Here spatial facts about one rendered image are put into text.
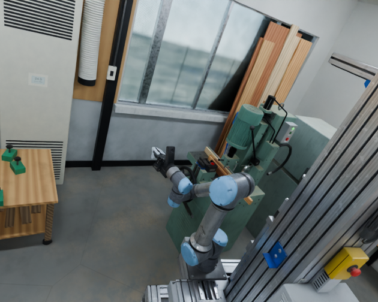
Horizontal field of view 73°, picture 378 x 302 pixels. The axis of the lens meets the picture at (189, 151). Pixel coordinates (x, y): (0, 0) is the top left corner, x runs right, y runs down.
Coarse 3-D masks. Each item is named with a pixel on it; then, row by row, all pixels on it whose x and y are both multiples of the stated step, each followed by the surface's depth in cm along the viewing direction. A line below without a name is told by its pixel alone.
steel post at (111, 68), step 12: (120, 0) 218; (132, 0) 218; (120, 12) 219; (120, 24) 225; (120, 36) 229; (120, 48) 236; (120, 60) 243; (108, 72) 242; (108, 84) 251; (108, 96) 259; (108, 108) 266; (108, 120) 274; (96, 144) 286; (96, 156) 294; (96, 168) 304
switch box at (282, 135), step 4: (284, 124) 199; (288, 124) 196; (292, 124) 198; (284, 128) 199; (288, 128) 196; (280, 132) 202; (284, 132) 199; (288, 132) 199; (292, 132) 202; (280, 136) 202; (284, 136) 199; (288, 136) 202; (280, 140) 202; (284, 140) 203; (288, 140) 206
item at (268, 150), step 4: (264, 144) 202; (268, 144) 199; (272, 144) 199; (276, 144) 202; (264, 148) 202; (268, 148) 199; (272, 148) 197; (276, 148) 200; (260, 152) 206; (264, 152) 203; (268, 152) 199; (272, 152) 201; (260, 156) 206; (264, 156) 203; (268, 156) 202; (272, 156) 205; (264, 160) 203; (268, 160) 205
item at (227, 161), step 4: (224, 156) 208; (228, 156) 209; (236, 156) 214; (224, 160) 208; (228, 160) 206; (232, 160) 209; (236, 160) 212; (224, 164) 208; (228, 164) 210; (232, 164) 213
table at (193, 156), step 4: (188, 152) 230; (192, 152) 231; (196, 152) 233; (200, 152) 236; (204, 152) 238; (188, 156) 230; (192, 156) 226; (196, 156) 227; (200, 156) 229; (204, 156) 232; (208, 156) 234; (192, 160) 226; (196, 160) 222; (216, 176) 211; (196, 180) 205; (212, 180) 204; (240, 200) 203
